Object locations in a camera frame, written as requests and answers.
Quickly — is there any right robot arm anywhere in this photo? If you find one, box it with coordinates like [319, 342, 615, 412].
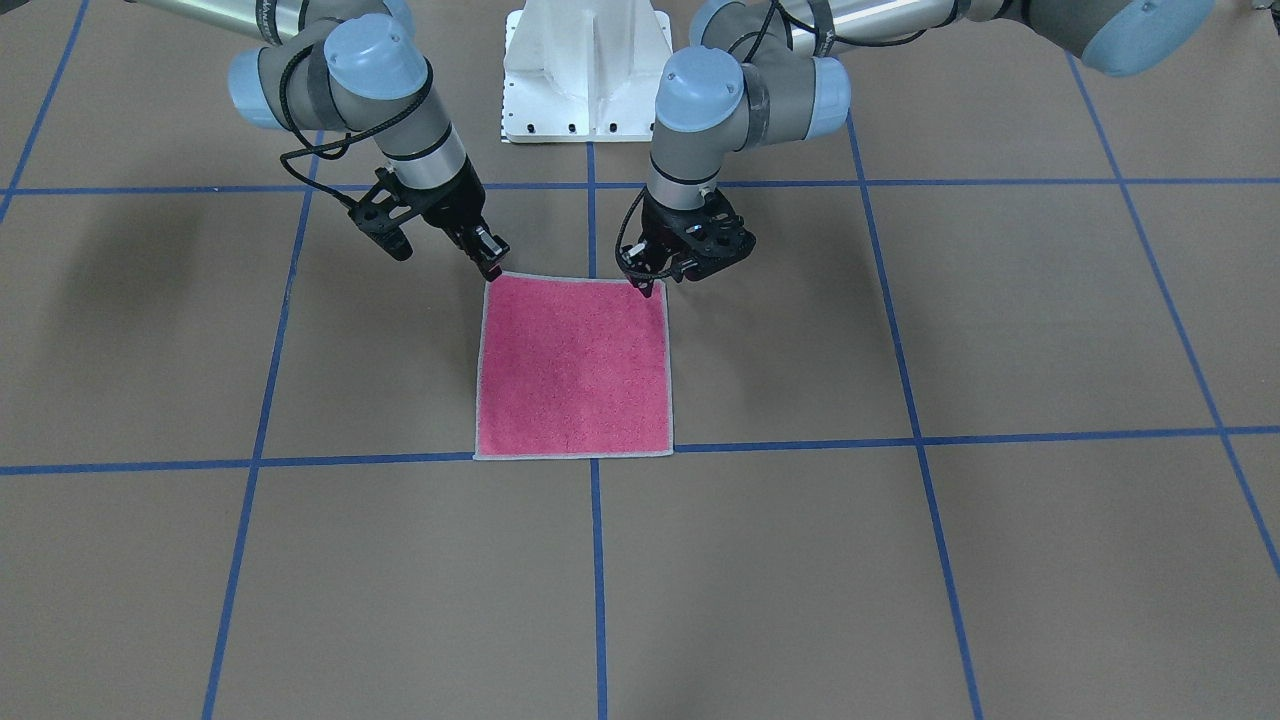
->
[156, 1, 509, 282]

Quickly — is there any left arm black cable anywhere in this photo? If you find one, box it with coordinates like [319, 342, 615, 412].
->
[614, 0, 841, 272]

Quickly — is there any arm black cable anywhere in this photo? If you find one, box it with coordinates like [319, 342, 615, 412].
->
[614, 0, 841, 272]
[278, 40, 436, 211]

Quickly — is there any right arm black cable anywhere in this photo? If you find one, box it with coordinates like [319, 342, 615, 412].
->
[278, 40, 436, 211]

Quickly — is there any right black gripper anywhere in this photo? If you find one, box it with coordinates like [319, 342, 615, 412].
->
[349, 165, 509, 282]

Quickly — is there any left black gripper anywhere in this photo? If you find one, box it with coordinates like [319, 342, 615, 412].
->
[617, 190, 756, 299]

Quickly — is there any pink grey towel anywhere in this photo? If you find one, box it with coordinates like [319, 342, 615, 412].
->
[474, 273, 675, 461]

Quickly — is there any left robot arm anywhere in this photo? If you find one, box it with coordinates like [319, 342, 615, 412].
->
[614, 1, 1213, 296]

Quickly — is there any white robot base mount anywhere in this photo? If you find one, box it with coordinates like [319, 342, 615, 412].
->
[500, 1, 673, 143]

